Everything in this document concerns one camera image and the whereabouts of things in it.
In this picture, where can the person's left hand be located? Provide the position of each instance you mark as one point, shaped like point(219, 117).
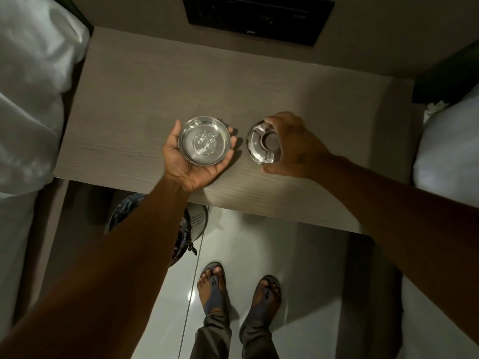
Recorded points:
point(194, 176)

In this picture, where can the person's right thumb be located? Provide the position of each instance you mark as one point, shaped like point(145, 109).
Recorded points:
point(273, 168)

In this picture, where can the grey right sandal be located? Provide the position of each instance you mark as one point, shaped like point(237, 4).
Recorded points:
point(264, 306)

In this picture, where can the person's right forearm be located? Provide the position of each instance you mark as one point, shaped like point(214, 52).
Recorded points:
point(404, 220)

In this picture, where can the black wall switch panel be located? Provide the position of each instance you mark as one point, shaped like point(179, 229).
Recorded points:
point(258, 16)

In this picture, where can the person's left thumb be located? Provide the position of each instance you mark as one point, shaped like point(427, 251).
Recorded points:
point(175, 132)

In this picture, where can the round steel bowl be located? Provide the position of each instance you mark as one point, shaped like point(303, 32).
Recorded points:
point(204, 141)

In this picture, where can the dark bin liner bag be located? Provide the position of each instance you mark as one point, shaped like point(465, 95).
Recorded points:
point(125, 211)

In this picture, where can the round steel ashtray lid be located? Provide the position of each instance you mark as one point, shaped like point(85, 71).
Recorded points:
point(258, 143)

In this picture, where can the person's left forearm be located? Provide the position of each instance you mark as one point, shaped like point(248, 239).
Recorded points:
point(112, 265)

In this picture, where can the grey sandal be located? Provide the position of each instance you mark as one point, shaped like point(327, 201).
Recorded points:
point(213, 291)
point(264, 306)

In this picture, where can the silver waste bin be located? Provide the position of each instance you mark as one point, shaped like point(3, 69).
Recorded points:
point(197, 220)

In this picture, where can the grey left sandal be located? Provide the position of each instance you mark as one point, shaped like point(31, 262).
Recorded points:
point(213, 291)

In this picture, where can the person's right hand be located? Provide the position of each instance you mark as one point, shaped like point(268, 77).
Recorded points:
point(299, 153)

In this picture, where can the grey trousers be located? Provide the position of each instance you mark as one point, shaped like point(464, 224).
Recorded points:
point(217, 338)

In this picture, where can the white pillow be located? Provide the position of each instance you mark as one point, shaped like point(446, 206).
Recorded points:
point(32, 97)
point(449, 153)

